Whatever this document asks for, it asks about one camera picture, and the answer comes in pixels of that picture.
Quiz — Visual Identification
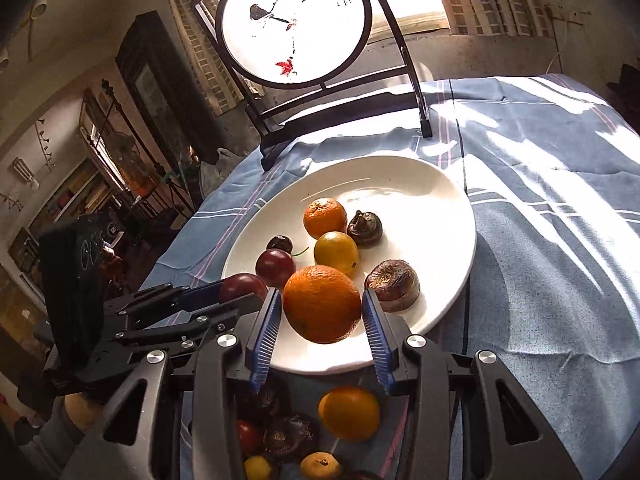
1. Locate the dark cloth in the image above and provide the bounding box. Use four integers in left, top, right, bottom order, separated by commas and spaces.
606, 62, 640, 127

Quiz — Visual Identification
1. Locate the yellow plum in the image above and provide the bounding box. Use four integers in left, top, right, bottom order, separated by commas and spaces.
313, 230, 361, 276

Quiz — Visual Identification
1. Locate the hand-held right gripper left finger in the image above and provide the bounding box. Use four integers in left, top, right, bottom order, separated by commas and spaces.
60, 287, 283, 480

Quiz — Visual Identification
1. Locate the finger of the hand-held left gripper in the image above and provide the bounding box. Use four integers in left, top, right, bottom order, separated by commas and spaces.
102, 280, 226, 328
117, 294, 264, 356

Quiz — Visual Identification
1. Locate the small yellow fruit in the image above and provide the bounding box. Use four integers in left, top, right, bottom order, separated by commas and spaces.
244, 455, 274, 480

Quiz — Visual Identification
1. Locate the large brown water chestnut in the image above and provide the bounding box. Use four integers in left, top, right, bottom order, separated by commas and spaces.
364, 259, 421, 313

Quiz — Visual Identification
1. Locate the large orange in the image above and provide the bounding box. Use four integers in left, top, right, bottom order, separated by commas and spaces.
282, 265, 363, 345

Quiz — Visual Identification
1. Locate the dark wooden cabinet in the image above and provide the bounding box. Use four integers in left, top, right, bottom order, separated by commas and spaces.
115, 12, 226, 166

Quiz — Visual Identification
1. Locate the white plate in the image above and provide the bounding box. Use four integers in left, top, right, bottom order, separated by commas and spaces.
221, 155, 477, 376

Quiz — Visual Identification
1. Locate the white cable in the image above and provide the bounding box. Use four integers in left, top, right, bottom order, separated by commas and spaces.
546, 7, 569, 75

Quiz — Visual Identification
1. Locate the clear plastic bag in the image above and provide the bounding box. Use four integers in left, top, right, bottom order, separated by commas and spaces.
200, 147, 247, 197

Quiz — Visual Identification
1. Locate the yellow tangerine with stem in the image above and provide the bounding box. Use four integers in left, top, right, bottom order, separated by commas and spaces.
300, 452, 344, 480

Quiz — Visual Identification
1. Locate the white wall lamp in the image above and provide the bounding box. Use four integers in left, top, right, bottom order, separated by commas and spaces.
12, 157, 41, 191

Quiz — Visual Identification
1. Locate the small red fruit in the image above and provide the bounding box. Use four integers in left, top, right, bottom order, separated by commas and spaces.
236, 419, 264, 457

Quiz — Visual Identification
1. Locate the small brown water chestnut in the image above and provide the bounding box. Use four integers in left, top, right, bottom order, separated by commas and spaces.
347, 210, 384, 247

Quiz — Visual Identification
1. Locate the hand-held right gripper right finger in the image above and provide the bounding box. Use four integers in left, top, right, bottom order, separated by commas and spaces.
362, 290, 583, 480

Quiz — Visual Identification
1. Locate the dark cherry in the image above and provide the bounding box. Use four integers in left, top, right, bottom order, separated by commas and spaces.
265, 234, 294, 256

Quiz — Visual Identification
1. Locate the dark water chestnut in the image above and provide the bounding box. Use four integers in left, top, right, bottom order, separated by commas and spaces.
239, 375, 282, 420
263, 414, 320, 462

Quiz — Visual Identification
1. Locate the blue striped tablecloth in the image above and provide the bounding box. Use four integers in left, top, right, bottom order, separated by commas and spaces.
140, 75, 640, 480

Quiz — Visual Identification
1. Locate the small tangerine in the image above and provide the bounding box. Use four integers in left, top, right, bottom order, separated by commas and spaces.
303, 197, 348, 240

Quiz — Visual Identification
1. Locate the person's left forearm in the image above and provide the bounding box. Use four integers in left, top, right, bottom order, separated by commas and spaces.
20, 392, 108, 480

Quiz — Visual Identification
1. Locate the medium orange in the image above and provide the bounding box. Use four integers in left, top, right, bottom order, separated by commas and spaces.
318, 386, 382, 443

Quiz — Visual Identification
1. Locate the red plum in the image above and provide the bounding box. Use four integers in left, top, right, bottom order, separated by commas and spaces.
218, 273, 269, 306
255, 248, 296, 290

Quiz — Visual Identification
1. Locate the background bookshelf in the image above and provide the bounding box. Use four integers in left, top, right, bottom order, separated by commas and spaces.
10, 160, 118, 271

